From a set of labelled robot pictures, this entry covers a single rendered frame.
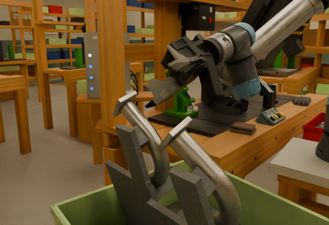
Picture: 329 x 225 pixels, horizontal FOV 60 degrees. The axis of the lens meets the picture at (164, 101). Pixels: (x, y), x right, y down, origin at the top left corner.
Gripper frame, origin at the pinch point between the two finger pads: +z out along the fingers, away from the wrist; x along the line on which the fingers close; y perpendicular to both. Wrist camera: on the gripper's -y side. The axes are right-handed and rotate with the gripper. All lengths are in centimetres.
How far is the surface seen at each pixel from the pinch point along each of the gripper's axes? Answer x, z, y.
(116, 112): -0.9, 9.6, 0.7
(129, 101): 1.7, 7.4, 0.4
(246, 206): -17.2, -10.5, -31.5
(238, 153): -42, -41, -23
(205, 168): 13.6, 11.7, -16.9
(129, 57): -69, -50, 48
